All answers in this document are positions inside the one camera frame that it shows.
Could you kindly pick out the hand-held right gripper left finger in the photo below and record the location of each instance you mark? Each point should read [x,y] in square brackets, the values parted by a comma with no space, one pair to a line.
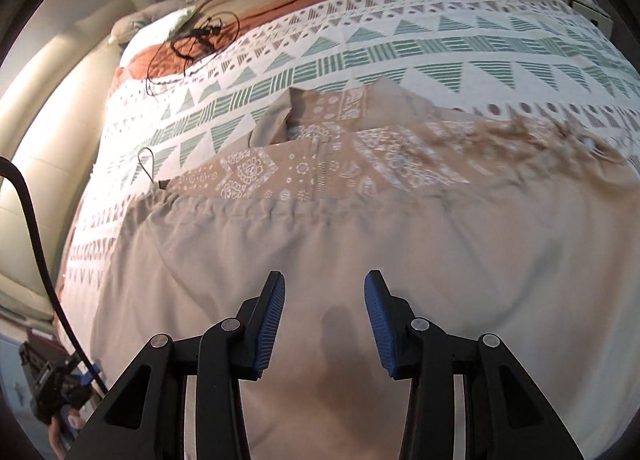
[267,325]

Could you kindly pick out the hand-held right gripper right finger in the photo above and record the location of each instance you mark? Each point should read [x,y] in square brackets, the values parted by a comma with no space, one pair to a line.
[380,325]

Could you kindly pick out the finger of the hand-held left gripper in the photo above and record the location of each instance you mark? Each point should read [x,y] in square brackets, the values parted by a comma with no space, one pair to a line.
[86,376]

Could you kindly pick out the beige zip jacket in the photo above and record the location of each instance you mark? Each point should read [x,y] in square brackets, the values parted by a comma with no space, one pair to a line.
[320,240]

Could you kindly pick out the triangle patterned bed cover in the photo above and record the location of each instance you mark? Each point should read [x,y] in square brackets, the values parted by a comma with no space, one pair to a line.
[350,55]

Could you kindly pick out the cream padded headboard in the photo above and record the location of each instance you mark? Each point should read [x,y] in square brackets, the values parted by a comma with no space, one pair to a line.
[45,105]

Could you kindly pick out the beige pillow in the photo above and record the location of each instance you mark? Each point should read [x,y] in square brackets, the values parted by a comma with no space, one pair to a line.
[145,20]

